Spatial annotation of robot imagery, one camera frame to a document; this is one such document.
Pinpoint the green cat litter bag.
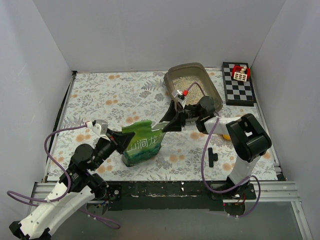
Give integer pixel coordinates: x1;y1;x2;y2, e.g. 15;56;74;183
121;120;168;167

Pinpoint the yellow plastic scoop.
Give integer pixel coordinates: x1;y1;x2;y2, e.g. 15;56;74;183
222;134;231;141

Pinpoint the black bag clip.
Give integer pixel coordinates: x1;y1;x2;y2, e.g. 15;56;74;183
207;147;218;168

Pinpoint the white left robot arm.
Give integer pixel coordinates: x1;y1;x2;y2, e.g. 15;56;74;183
9;129;135;240

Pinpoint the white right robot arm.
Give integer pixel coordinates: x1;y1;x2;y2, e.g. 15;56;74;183
160;96;272;199

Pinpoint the grey litter box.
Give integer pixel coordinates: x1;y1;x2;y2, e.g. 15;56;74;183
164;62;223;112

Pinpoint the black white chessboard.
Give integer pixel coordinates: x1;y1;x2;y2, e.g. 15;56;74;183
221;62;257;107

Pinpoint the red white toy block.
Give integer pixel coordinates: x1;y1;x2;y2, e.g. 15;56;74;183
231;65;251;82

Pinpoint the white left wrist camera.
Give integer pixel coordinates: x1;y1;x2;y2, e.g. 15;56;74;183
92;119;108;139

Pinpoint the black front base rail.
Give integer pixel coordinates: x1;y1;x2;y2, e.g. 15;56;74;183
82;180;253;212

